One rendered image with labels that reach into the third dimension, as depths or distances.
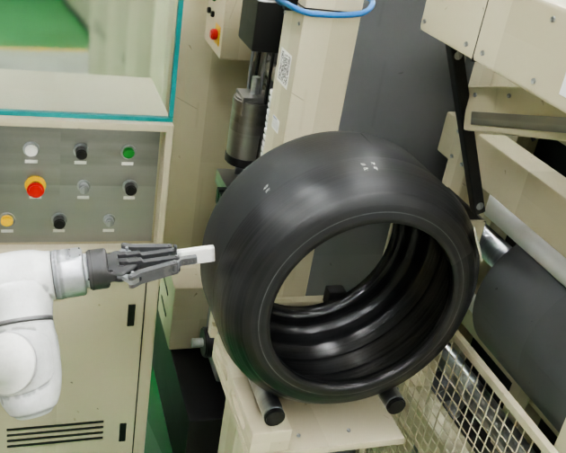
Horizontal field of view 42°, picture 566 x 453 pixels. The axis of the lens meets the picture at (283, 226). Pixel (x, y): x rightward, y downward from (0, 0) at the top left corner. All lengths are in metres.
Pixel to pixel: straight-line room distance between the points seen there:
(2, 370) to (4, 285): 0.16
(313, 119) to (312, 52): 0.15
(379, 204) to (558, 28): 0.41
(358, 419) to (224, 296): 0.53
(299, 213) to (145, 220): 0.83
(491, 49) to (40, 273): 0.90
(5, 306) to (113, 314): 0.84
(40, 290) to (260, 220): 0.40
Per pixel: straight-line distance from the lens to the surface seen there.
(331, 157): 1.40
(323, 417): 1.75
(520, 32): 1.37
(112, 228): 2.08
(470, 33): 1.50
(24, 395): 1.34
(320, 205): 1.32
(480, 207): 1.87
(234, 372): 1.73
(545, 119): 1.50
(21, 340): 1.32
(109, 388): 2.34
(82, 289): 1.38
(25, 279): 1.36
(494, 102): 1.64
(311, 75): 1.62
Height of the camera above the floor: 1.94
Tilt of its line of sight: 27 degrees down
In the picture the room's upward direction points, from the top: 10 degrees clockwise
